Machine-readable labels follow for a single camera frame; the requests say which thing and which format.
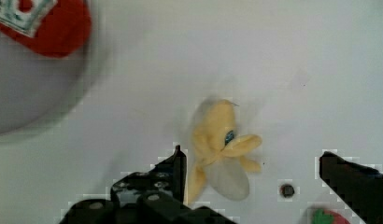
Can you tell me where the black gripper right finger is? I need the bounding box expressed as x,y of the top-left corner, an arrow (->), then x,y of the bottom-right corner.
319,151 -> 383,224

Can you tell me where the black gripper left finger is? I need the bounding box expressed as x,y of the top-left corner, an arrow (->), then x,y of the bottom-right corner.
59,147 -> 236,224

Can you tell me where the plush peeled banana toy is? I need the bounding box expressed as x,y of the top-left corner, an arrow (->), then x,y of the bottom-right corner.
184,100 -> 262,205

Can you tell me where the plush strawberry toy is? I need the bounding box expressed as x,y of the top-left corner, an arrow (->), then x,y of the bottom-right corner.
310,208 -> 350,224

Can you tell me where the table screw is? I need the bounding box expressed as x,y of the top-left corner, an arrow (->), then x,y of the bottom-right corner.
280,184 -> 295,198

